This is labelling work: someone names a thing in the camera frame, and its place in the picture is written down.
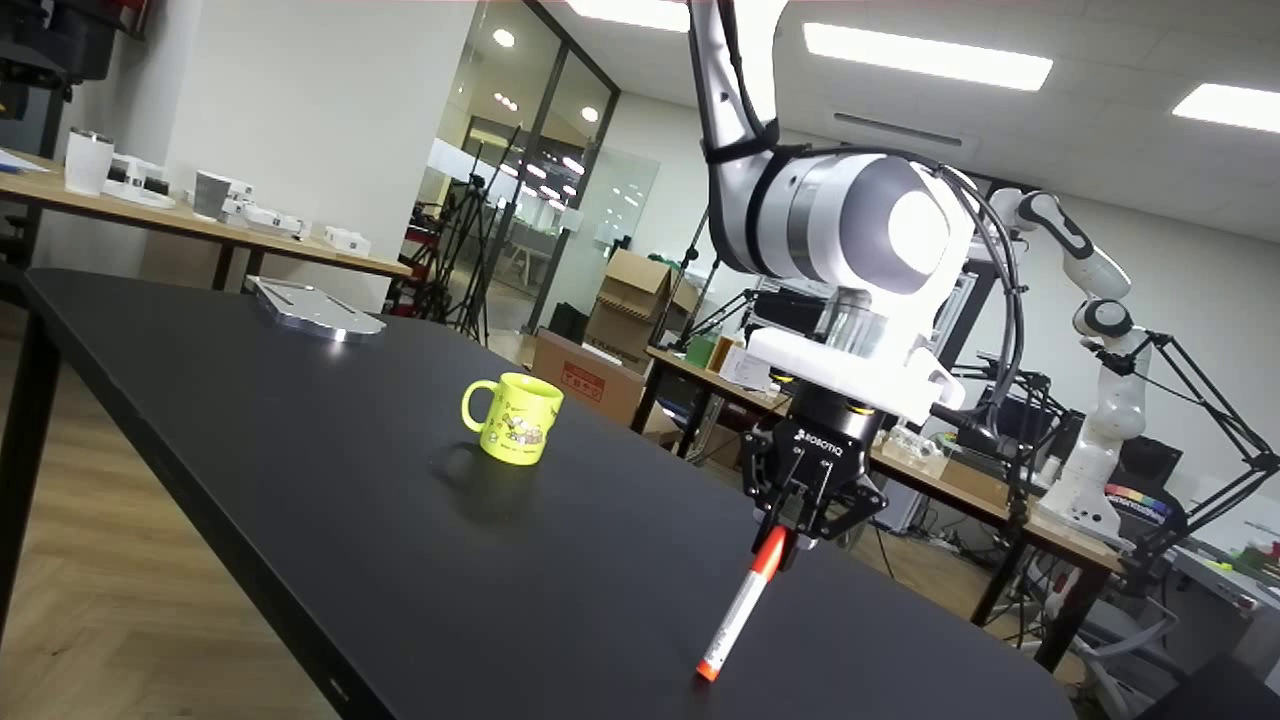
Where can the stacked plain cardboard boxes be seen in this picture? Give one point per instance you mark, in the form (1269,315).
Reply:
(632,305)

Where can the rectangular ceiling light panel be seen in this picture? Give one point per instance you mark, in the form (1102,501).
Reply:
(925,56)
(632,15)
(1233,104)

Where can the tall black microphone stand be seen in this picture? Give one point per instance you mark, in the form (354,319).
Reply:
(690,274)

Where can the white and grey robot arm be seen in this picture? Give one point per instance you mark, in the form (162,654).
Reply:
(854,220)

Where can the small white black device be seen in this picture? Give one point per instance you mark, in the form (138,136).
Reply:
(138,177)

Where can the light wooden side table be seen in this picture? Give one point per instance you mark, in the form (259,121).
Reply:
(200,226)

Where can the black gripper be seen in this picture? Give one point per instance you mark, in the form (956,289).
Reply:
(827,434)

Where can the yellow ceramic mug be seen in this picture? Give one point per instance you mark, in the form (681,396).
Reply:
(512,425)

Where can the black table leg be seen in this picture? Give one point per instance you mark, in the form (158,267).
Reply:
(26,454)

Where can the long wooden desk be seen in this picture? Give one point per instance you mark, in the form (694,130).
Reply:
(961,485)

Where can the cardboard box with red print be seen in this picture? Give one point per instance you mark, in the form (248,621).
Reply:
(587,379)

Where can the red capped white marker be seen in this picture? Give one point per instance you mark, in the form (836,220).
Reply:
(742,618)

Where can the black tripod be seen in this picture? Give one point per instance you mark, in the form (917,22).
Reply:
(470,246)

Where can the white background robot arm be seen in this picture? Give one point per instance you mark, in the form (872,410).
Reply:
(1102,321)

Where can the small white box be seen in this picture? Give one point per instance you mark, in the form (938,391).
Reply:
(273,220)
(344,237)

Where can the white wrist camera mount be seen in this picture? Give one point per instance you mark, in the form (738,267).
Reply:
(854,373)

